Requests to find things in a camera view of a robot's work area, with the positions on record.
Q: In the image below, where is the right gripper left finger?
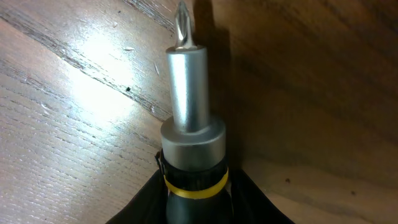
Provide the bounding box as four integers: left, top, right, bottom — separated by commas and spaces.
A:
106, 170, 168, 224

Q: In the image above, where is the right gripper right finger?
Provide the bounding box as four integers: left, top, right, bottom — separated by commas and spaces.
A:
230, 169, 294, 224

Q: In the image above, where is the yellow black stubby screwdriver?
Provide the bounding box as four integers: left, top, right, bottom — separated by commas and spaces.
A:
160, 1, 233, 224

